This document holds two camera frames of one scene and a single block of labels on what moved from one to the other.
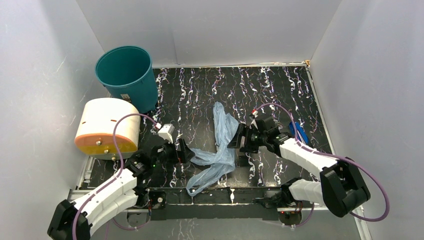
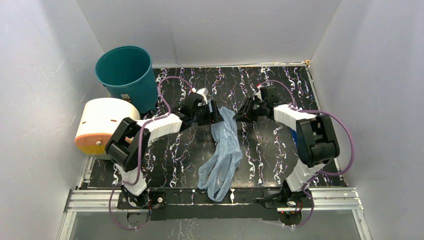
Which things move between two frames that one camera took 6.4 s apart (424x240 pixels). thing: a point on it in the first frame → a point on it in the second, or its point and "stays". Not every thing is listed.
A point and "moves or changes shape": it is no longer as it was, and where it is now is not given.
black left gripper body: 169,154 → 202,117
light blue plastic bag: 221,162 moves or changes shape
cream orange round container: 108,128 stays
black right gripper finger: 242,135 → 247,112
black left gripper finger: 186,154 → 215,115
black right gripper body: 257,139 → 259,111
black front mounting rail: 223,204 stays
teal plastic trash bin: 127,72 stays
